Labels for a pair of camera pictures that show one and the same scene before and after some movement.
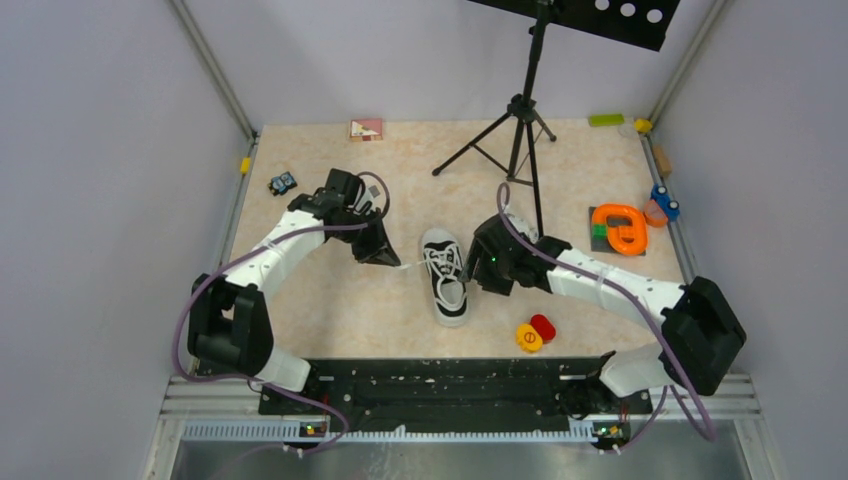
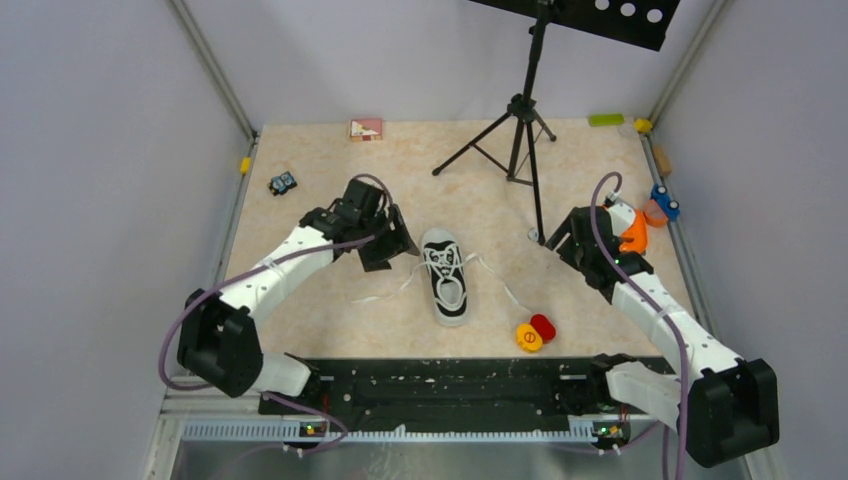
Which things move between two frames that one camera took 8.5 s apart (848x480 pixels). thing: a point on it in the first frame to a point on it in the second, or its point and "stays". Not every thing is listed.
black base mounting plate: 457,388 stays
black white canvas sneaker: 443,255 stays
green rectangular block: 606,119 stays
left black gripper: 379,249 to 396,241
